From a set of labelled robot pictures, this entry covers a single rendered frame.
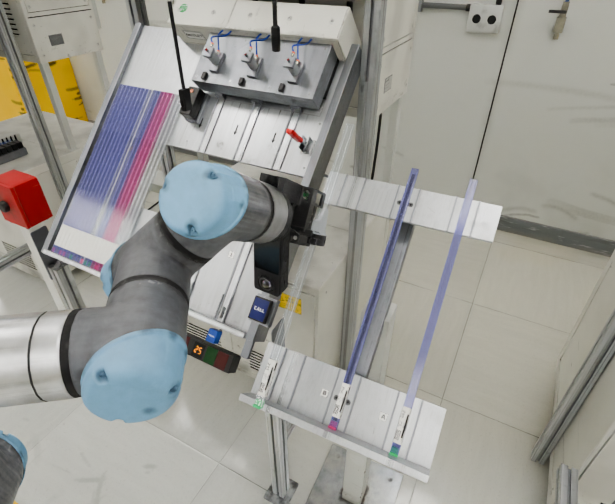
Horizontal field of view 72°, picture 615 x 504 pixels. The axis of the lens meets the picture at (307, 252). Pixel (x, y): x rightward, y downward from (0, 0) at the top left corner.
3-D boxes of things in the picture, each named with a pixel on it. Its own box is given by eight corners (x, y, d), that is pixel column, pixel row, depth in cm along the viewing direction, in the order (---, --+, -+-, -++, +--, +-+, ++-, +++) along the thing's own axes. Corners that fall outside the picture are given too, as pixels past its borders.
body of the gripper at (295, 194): (329, 195, 63) (299, 180, 52) (315, 251, 64) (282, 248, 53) (284, 184, 66) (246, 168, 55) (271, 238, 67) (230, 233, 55)
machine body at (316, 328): (315, 418, 156) (318, 290, 120) (170, 348, 183) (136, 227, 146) (377, 308, 203) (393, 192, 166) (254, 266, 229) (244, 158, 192)
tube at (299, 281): (263, 408, 70) (260, 409, 69) (255, 405, 71) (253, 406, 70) (355, 127, 76) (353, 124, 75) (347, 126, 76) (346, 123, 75)
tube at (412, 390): (398, 456, 71) (397, 457, 70) (389, 452, 71) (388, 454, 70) (477, 182, 80) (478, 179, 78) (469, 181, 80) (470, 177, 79)
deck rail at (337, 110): (264, 342, 97) (252, 341, 91) (257, 339, 98) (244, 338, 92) (365, 61, 103) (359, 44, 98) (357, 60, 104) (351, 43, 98)
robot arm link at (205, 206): (135, 194, 42) (195, 136, 39) (201, 208, 52) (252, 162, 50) (174, 259, 40) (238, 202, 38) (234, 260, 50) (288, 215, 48)
